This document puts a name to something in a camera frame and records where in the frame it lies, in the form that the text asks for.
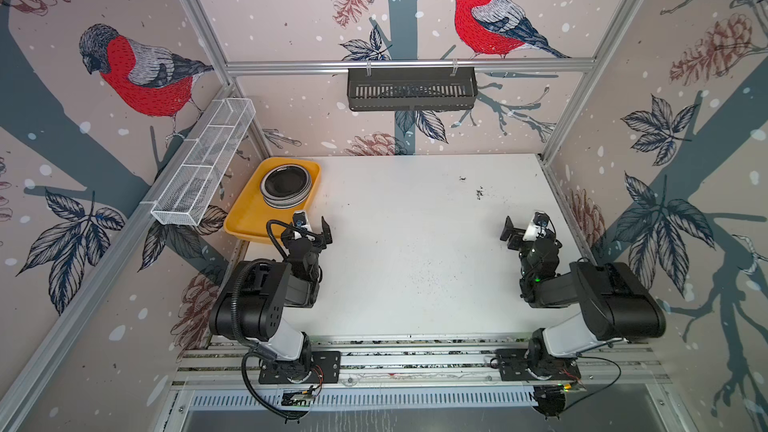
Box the black round plate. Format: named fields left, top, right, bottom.
left=261, top=164, right=311, bottom=198

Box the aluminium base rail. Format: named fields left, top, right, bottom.
left=169, top=336, right=668, bottom=415

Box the orange sunburst plate corner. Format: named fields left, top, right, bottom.
left=260, top=177, right=313, bottom=209

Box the right aluminium frame post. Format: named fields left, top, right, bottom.
left=540, top=0, right=644, bottom=166

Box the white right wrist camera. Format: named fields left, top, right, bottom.
left=523, top=211, right=554, bottom=242

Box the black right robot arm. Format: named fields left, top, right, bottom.
left=498, top=212, right=666, bottom=380

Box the horizontal aluminium frame bar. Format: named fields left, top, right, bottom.
left=225, top=58, right=597, bottom=77

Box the black hanging basket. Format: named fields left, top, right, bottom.
left=347, top=67, right=478, bottom=112

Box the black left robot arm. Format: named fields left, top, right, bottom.
left=208, top=213, right=333, bottom=384

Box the white wire basket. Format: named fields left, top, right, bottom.
left=151, top=98, right=255, bottom=226

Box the aluminium frame post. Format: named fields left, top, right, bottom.
left=154, top=0, right=274, bottom=163
left=540, top=0, right=644, bottom=166

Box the yellow plastic bin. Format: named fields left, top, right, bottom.
left=224, top=157, right=322, bottom=243

